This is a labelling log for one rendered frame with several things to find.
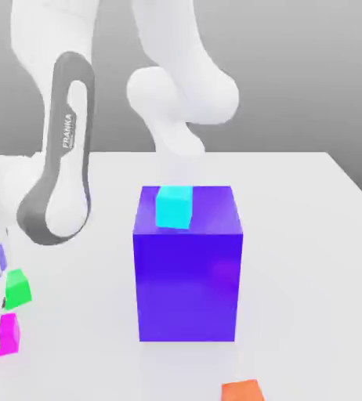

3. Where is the small green cube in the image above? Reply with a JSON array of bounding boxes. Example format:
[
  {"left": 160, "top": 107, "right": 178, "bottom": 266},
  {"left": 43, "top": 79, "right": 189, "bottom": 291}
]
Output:
[{"left": 4, "top": 268, "right": 33, "bottom": 311}]

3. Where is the small magenta cube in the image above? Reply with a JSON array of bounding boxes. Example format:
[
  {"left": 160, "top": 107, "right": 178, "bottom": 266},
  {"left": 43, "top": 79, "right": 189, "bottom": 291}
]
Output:
[{"left": 0, "top": 312, "right": 21, "bottom": 359}]

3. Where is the large purple box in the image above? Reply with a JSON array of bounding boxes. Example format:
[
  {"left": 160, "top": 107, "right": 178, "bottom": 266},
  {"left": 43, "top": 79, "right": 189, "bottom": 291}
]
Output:
[{"left": 132, "top": 185, "right": 244, "bottom": 343}]

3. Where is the small cyan cube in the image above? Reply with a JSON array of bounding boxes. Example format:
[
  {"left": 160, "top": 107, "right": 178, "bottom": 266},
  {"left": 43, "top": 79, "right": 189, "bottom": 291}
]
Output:
[{"left": 154, "top": 185, "right": 194, "bottom": 230}]

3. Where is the small orange cube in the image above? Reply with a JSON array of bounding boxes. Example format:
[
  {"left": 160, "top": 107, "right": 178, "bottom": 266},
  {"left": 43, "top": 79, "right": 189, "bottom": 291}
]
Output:
[{"left": 220, "top": 378, "right": 266, "bottom": 401}]

